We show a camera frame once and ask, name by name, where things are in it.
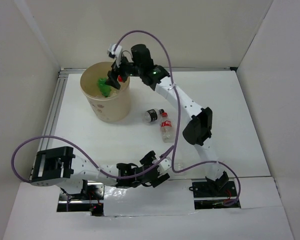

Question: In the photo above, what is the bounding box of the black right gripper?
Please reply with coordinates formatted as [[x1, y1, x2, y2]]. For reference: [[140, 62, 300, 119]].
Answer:
[[105, 53, 144, 89]]

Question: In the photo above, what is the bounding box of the green plastic bottle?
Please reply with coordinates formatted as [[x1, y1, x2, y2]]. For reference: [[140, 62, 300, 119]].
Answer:
[[97, 77, 111, 98]]

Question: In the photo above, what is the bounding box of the large clear unlabelled bottle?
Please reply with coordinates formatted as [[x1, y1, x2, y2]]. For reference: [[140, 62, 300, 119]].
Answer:
[[171, 161, 186, 176]]

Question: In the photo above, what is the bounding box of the small clear bottle red label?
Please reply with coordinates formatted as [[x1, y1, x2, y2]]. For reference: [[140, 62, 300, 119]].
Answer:
[[160, 112, 175, 143]]

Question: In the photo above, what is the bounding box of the clear bottle black label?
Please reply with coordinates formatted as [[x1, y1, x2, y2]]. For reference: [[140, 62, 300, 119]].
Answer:
[[143, 108, 165, 123]]

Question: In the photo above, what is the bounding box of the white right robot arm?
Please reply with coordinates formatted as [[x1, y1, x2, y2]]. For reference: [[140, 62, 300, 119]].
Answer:
[[105, 44, 218, 164]]

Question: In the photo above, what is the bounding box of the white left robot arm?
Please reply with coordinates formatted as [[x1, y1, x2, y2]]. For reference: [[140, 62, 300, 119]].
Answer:
[[29, 146, 171, 200]]

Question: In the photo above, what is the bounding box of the beige plastic bin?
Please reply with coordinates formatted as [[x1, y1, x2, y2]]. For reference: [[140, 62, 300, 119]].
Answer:
[[80, 62, 132, 123]]

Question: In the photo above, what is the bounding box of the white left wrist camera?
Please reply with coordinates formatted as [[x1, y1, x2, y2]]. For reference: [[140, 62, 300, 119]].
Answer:
[[158, 157, 172, 175]]

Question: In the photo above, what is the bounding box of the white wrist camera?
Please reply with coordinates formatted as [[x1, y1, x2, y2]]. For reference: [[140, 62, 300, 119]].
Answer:
[[158, 157, 172, 175], [107, 43, 123, 67]]

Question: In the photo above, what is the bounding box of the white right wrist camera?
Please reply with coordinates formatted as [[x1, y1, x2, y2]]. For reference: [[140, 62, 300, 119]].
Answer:
[[107, 43, 123, 67]]

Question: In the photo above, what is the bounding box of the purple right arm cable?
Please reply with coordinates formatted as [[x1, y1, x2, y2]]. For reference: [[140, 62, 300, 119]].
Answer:
[[113, 30, 242, 206]]

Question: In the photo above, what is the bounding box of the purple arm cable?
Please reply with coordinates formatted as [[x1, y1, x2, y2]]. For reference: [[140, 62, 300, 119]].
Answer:
[[11, 135, 176, 185], [113, 30, 242, 206]]

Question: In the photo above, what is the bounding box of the aluminium frame rail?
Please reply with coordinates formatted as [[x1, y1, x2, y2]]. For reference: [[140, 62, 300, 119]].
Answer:
[[40, 71, 241, 164]]

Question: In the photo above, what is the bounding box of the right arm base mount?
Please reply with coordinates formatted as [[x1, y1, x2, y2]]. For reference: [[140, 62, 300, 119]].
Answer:
[[188, 171, 241, 210]]

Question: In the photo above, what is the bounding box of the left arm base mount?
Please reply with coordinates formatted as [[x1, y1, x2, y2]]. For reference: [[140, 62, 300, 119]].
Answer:
[[56, 180, 105, 217]]

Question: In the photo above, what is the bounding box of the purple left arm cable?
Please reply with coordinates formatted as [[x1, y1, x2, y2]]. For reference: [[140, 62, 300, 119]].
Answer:
[[11, 135, 176, 185]]

